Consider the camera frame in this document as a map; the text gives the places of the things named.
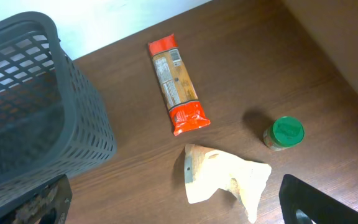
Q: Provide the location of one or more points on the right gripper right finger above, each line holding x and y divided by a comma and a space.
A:
302, 203

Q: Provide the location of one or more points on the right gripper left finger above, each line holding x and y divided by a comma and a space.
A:
47, 203

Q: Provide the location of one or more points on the green lid jar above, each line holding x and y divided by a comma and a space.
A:
284, 133

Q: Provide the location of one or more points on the grey plastic shopping basket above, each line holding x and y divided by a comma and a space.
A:
53, 120

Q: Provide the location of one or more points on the red orange pasta packet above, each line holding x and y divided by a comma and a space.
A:
181, 100

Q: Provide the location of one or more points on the beige crumpled paper bag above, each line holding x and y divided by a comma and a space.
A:
207, 169

